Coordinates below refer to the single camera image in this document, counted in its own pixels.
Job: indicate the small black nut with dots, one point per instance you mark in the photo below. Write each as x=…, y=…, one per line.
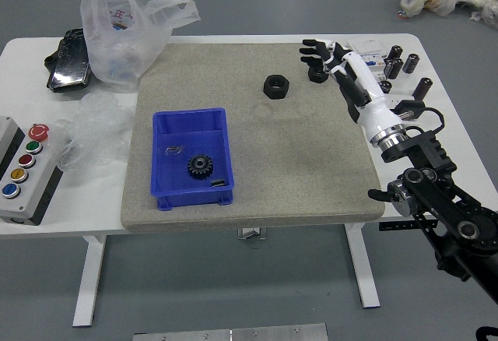
x=317, y=77

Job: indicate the black plastic tray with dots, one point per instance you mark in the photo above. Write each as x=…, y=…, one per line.
x=68, y=72

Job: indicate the black cylindrical capacitor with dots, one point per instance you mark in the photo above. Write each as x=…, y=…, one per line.
x=423, y=88
x=396, y=52
x=386, y=86
x=393, y=68
x=411, y=63

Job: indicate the red push button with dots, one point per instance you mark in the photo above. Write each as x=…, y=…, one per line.
x=26, y=160

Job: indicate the yellow push button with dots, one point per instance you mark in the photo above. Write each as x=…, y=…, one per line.
x=18, y=174

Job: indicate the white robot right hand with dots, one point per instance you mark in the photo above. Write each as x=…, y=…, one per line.
x=373, y=88

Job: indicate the black power adapter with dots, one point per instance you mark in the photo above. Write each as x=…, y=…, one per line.
x=410, y=104

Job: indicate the black gear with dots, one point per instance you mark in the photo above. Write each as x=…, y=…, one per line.
x=199, y=167

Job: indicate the small black part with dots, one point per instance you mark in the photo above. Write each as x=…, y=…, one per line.
x=218, y=183

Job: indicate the red emergency stop button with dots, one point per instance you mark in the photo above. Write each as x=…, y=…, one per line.
x=39, y=131

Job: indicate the grey button control box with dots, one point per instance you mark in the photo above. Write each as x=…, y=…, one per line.
x=43, y=185

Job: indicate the big black nut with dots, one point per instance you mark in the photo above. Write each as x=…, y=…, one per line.
x=276, y=86

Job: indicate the crumpled clear plastic wrap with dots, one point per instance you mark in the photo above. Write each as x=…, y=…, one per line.
x=97, y=131

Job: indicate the translucent white plastic bag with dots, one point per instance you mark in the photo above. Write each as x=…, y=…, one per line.
x=116, y=53

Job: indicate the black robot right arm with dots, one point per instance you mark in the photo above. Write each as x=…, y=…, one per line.
x=428, y=154

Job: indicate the grey-brown mat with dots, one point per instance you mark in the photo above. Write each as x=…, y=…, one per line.
x=233, y=68

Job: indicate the metal bracket under table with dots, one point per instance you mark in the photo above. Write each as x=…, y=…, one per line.
x=252, y=233

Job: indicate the blue plastic box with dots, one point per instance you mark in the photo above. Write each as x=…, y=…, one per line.
x=175, y=179

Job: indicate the grey metal plate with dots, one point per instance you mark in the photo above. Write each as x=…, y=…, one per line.
x=233, y=333

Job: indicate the blue push button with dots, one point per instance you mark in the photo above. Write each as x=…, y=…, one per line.
x=10, y=190

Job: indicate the small clear plastic piece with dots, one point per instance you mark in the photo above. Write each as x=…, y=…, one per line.
x=173, y=150

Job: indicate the white table leg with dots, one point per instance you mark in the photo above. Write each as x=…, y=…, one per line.
x=363, y=271
x=88, y=278

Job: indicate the green push button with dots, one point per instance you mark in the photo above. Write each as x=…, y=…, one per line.
x=34, y=147

